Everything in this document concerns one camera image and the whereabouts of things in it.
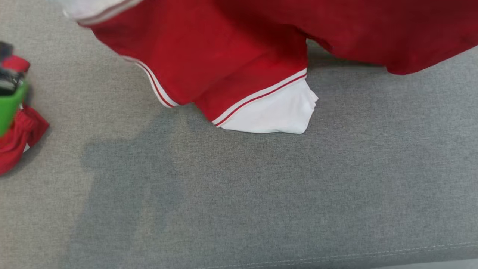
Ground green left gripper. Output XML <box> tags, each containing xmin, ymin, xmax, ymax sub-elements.
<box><xmin>0</xmin><ymin>80</ymin><xmax>29</xmax><ymax>137</ymax></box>

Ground red printed shorts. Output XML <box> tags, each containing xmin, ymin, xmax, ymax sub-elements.
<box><xmin>0</xmin><ymin>55</ymin><xmax>50</xmax><ymax>176</ymax></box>

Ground red white striped shirt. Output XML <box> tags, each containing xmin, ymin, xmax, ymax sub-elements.
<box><xmin>62</xmin><ymin>0</ymin><xmax>478</xmax><ymax>135</ymax></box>

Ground grey fabric sofa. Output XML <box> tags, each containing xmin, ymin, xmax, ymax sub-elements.
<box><xmin>0</xmin><ymin>0</ymin><xmax>478</xmax><ymax>269</ymax></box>

